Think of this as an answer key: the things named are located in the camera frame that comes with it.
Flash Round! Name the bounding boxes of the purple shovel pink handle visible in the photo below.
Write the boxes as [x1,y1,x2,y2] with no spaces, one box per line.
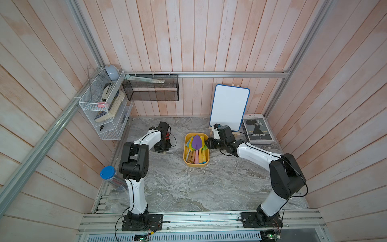
[192,135,202,164]

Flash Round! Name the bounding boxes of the yellow storage box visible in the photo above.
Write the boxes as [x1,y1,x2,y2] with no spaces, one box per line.
[183,133,210,168]

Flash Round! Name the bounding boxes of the yellow scoop blue tip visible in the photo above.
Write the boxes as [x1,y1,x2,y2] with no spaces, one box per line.
[199,136,207,164]

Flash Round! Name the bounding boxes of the green shovel yellow handle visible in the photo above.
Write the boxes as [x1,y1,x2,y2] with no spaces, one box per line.
[186,137,193,152]

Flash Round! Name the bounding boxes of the yellow scoop wooden handle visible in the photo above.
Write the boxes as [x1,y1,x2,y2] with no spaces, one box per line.
[185,150,194,163]

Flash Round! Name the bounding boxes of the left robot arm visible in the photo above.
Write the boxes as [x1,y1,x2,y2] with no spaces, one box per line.
[119,122,171,224]

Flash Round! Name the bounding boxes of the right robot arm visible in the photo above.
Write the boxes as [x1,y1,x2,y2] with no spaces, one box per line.
[205,124,306,228]

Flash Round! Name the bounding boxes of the wooden easel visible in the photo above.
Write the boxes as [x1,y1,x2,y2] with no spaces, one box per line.
[209,127,245,139]

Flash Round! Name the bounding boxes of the black and white book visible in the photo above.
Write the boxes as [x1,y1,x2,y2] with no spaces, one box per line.
[242,114,274,144]

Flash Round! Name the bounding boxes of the black mesh basket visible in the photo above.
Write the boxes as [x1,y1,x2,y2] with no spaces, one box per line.
[122,74,179,101]

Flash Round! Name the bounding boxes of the blue-lid tube container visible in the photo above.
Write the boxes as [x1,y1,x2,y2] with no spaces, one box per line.
[100,166,128,192]

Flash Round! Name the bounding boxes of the light green ruler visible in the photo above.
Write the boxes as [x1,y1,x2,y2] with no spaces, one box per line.
[125,74,165,84]

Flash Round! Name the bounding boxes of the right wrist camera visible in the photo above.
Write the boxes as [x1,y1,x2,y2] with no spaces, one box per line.
[211,124,221,140]

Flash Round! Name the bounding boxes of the whiteboard blue frame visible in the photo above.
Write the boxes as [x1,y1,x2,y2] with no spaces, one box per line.
[210,84,250,131]

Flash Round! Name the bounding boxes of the books in wire shelf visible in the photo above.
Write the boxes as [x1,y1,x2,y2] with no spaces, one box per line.
[94,83,126,123]

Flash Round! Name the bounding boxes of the white wire shelf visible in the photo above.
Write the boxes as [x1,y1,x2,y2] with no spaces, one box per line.
[79,68,133,141]

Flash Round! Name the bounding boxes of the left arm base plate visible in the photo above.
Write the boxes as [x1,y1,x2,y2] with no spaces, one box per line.
[122,213,163,232]

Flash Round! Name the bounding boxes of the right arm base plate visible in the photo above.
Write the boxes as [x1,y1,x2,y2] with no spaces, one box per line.
[239,212,283,228]

